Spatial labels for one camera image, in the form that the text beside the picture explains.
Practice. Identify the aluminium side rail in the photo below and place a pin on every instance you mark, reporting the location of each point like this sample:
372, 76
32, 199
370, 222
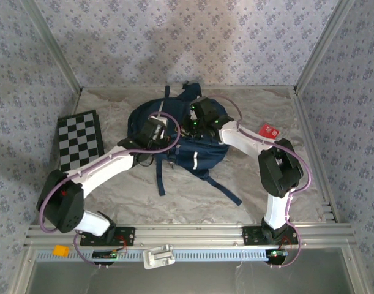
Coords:
300, 105

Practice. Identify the navy blue student backpack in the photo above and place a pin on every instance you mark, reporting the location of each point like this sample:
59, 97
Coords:
202, 150

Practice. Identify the red plastic snap pouch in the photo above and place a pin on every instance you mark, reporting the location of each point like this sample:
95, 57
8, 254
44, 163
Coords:
269, 131

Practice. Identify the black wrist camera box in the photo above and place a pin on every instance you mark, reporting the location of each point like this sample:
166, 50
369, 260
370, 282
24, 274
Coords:
151, 130
205, 108

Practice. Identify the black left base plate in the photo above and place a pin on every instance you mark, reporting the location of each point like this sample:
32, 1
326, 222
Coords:
125, 235

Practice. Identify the aluminium frame post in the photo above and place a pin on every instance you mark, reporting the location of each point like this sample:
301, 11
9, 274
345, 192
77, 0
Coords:
324, 46
53, 46

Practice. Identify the orange plastic block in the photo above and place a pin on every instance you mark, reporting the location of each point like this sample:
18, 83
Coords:
61, 251

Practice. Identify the aluminium front rail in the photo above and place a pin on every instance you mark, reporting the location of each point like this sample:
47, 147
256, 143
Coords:
189, 235

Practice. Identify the black grey checkerboard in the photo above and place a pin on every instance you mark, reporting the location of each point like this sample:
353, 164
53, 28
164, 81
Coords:
78, 137

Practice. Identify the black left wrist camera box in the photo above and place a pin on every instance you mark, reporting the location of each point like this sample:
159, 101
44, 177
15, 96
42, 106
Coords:
151, 130

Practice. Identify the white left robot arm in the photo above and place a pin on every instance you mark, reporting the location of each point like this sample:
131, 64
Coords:
107, 165

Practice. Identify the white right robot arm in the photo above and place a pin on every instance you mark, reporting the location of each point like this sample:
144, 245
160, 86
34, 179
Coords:
241, 141

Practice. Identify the small circuit board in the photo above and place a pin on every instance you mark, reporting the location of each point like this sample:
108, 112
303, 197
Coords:
104, 254
277, 254

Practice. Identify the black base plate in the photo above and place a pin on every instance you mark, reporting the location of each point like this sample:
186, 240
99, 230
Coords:
252, 234
125, 235

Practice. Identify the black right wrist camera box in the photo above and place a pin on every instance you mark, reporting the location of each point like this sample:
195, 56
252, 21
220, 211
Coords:
205, 108

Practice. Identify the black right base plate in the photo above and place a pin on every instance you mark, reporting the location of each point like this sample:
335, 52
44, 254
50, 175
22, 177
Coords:
252, 234

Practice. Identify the white plastic bracket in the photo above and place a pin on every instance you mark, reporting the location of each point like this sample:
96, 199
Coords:
159, 257

